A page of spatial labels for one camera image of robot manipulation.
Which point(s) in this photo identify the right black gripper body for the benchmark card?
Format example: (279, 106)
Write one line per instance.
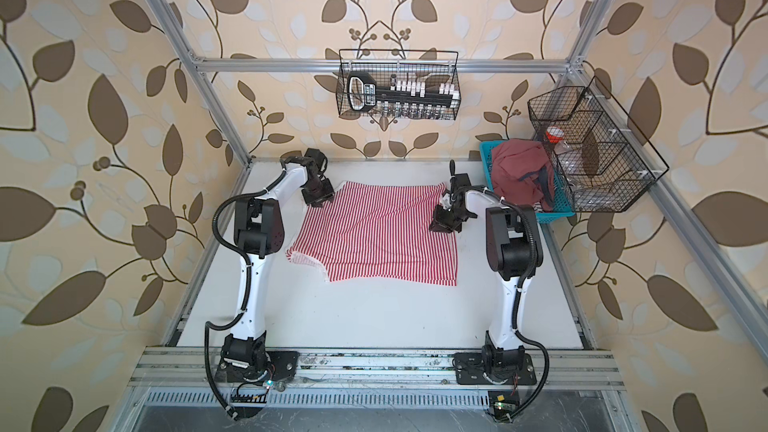
(449, 219)

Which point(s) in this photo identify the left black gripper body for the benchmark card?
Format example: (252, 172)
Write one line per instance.
(318, 191)

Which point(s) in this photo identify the red white striped tank top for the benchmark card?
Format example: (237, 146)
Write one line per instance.
(374, 231)

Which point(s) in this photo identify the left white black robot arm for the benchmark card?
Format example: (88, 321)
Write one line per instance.
(251, 225)

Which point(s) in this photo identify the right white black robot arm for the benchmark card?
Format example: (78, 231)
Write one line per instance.
(514, 252)

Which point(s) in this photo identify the maroon tank top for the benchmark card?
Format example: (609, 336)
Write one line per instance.
(522, 173)

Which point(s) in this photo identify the teal plastic basket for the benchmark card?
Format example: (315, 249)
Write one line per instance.
(562, 208)

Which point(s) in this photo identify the black tool with vials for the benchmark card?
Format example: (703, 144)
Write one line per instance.
(408, 98)

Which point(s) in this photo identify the black wire basket back wall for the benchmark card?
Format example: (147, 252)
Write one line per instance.
(434, 65)

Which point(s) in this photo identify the black wire basket wall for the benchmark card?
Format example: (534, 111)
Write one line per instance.
(608, 162)
(434, 65)

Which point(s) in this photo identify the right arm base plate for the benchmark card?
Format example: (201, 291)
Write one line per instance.
(504, 368)

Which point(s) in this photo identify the black wire basket right wall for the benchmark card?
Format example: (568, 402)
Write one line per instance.
(608, 162)

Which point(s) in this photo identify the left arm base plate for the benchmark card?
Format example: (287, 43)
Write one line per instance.
(274, 365)

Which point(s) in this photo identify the aluminium front rail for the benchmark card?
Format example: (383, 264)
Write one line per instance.
(347, 368)

